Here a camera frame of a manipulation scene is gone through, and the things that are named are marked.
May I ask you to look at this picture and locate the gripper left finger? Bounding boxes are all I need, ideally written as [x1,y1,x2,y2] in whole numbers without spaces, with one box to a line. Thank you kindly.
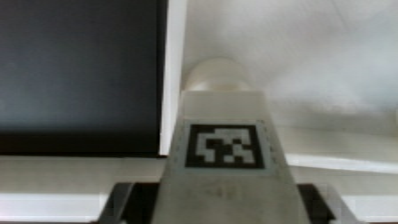
[96,182,160,224]

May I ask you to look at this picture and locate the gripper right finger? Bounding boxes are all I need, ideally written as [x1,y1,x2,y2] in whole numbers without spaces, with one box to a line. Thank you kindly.
[296,183,364,224]

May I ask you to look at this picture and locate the white table leg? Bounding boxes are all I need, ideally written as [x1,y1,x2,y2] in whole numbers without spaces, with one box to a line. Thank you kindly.
[151,58,311,224]

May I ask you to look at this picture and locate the white square table top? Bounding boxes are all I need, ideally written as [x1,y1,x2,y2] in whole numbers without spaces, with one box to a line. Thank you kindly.
[161,0,398,174]

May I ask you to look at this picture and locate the white L-shaped obstacle fence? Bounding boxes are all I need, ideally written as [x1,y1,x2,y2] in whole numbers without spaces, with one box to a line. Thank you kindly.
[0,157,398,223]

